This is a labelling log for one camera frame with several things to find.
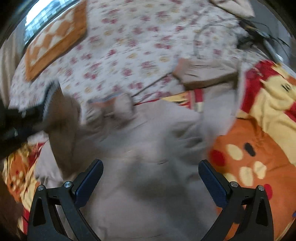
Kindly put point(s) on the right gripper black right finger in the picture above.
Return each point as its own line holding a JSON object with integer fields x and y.
{"x": 257, "y": 220}

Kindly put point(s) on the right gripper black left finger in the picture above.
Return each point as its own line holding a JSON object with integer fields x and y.
{"x": 44, "y": 221}

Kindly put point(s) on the beige trousers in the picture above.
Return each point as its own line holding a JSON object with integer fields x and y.
{"x": 150, "y": 188}

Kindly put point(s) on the orange red yellow blanket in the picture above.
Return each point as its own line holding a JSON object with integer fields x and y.
{"x": 259, "y": 148}

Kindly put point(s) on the orange checkered cushion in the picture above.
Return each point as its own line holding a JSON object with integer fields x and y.
{"x": 55, "y": 39}

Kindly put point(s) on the window with grille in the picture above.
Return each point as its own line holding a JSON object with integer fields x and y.
{"x": 41, "y": 13}

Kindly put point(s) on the floral white quilt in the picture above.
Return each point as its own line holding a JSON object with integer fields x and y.
{"x": 133, "y": 46}

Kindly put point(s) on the black tripod stand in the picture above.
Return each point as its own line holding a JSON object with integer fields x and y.
{"x": 255, "y": 36}

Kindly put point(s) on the beige cloth at corner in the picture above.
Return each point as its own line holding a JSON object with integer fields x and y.
{"x": 239, "y": 8}

